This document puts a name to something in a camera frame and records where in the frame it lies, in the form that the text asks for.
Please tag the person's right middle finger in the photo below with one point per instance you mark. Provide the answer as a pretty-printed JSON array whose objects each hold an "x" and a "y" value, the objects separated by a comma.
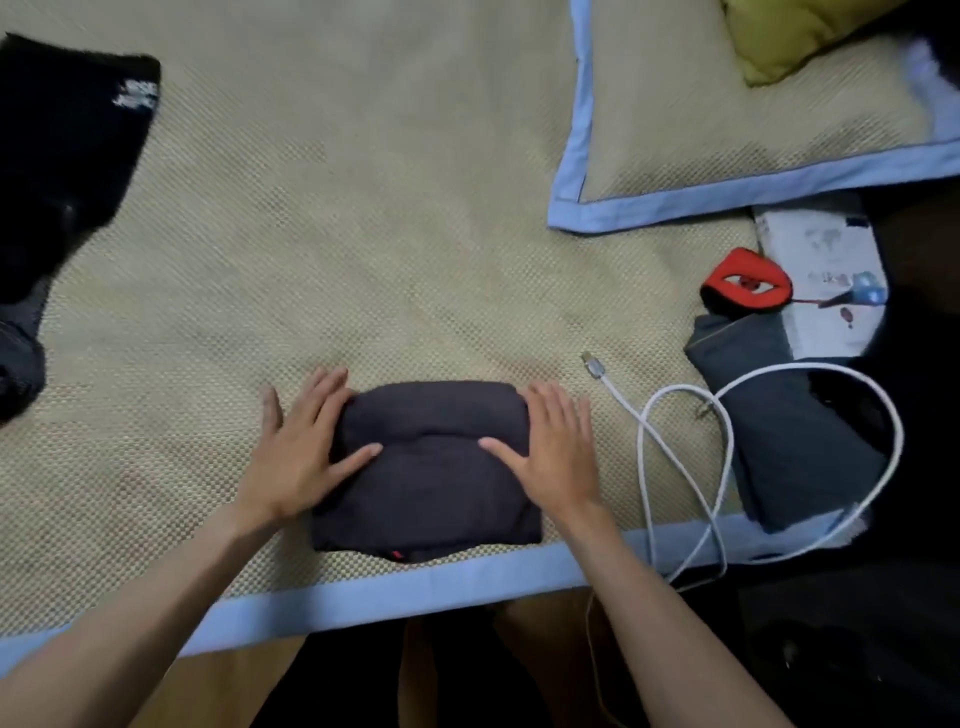
[{"x": 553, "y": 409}]

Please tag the white printed box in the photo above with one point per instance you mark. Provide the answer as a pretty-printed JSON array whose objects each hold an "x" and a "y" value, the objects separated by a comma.
[{"x": 825, "y": 255}]

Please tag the person's right hand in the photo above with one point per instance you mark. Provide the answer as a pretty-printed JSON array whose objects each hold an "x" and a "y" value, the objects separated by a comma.
[{"x": 559, "y": 465}]

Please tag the black garment with white print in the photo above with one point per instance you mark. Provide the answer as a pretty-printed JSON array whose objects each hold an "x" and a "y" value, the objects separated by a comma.
[{"x": 60, "y": 157}]

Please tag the person's left hand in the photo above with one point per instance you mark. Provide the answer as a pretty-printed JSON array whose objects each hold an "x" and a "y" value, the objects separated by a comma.
[{"x": 289, "y": 465}]

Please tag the person's right thumb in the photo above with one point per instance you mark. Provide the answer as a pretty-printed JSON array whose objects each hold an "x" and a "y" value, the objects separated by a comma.
[{"x": 502, "y": 454}]

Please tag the person's left little finger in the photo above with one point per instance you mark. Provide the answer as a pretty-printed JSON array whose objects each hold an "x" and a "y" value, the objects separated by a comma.
[{"x": 271, "y": 412}]

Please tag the person's right little finger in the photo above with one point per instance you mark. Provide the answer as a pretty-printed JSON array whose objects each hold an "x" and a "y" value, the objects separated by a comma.
[{"x": 585, "y": 424}]

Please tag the person's left thumb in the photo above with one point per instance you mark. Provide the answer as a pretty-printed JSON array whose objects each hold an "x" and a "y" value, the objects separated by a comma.
[{"x": 356, "y": 459}]

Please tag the woven mat with blue border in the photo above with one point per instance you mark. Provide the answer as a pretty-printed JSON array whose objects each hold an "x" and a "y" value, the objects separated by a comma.
[{"x": 322, "y": 247}]

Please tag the person's left forearm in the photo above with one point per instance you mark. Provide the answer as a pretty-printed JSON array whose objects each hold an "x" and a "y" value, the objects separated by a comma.
[{"x": 142, "y": 622}]

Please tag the person's legs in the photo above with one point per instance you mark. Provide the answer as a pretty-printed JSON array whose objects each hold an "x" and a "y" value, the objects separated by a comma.
[{"x": 540, "y": 660}]

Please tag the crumpled dark grey cloth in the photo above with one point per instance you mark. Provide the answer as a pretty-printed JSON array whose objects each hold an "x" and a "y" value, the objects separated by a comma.
[{"x": 19, "y": 360}]

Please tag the person's left middle finger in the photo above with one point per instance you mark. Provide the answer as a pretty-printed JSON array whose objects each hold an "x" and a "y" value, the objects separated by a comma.
[{"x": 330, "y": 397}]

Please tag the folded grey-blue cloth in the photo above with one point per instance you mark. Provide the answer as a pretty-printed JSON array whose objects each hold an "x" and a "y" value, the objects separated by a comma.
[{"x": 787, "y": 435}]

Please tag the dark grey garment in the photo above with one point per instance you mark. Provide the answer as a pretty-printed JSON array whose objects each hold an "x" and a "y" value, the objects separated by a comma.
[{"x": 427, "y": 480}]

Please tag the yellow-green cushion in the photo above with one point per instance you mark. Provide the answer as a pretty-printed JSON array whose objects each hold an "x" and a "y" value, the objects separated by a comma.
[{"x": 787, "y": 34}]

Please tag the person's right forearm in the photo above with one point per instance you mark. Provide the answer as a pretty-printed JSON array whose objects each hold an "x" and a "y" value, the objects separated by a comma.
[{"x": 660, "y": 637}]

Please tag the woven pillow with blue border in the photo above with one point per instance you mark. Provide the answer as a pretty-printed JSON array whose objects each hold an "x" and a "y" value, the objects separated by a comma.
[{"x": 720, "y": 127}]

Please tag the red and black pouch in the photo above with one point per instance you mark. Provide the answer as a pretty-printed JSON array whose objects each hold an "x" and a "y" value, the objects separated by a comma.
[{"x": 746, "y": 283}]

